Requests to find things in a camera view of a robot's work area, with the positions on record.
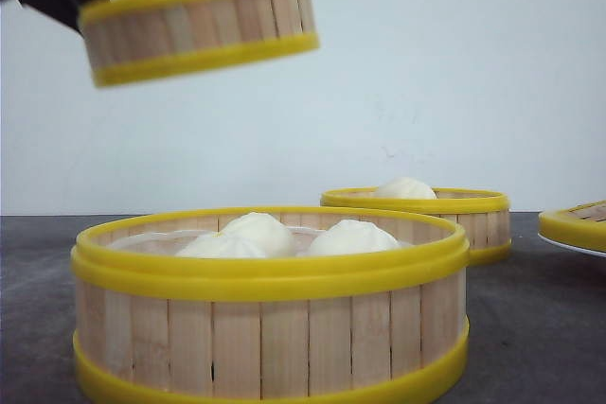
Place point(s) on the white steamed bun front right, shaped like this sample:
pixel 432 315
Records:
pixel 349 237

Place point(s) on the white bun back right basket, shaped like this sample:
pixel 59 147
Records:
pixel 405 188

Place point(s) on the white steamed bun front left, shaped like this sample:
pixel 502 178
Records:
pixel 222 246

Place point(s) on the white plate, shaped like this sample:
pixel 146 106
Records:
pixel 577 251

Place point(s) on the white steamed bun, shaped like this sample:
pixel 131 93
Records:
pixel 222 246
pixel 272 237
pixel 349 237

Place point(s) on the white steamed bun back middle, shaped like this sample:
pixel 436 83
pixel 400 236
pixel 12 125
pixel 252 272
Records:
pixel 272 237

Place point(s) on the bamboo steamer lid yellow rim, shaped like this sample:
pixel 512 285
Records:
pixel 578 228

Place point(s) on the bamboo steamer basket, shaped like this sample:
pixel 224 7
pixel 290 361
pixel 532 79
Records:
pixel 386 327
pixel 483 214
pixel 130 41

